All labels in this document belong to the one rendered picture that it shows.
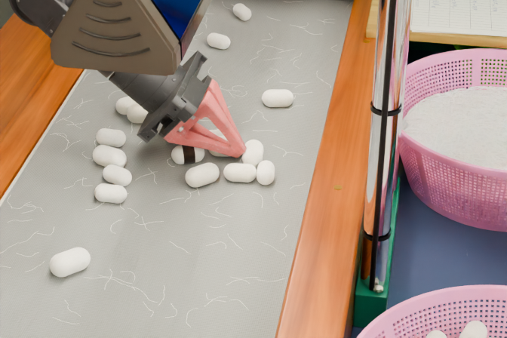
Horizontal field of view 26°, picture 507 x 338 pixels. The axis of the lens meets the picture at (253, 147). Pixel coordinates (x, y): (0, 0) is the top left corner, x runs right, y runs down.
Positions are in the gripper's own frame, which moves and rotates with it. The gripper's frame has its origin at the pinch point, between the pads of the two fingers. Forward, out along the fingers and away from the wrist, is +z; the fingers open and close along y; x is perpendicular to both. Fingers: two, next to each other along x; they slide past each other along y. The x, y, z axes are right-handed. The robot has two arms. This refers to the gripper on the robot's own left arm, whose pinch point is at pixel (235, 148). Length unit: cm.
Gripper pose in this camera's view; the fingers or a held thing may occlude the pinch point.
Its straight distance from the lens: 112.6
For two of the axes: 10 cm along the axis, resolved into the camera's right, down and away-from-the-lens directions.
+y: 1.9, -5.3, 8.2
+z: 7.5, 6.2, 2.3
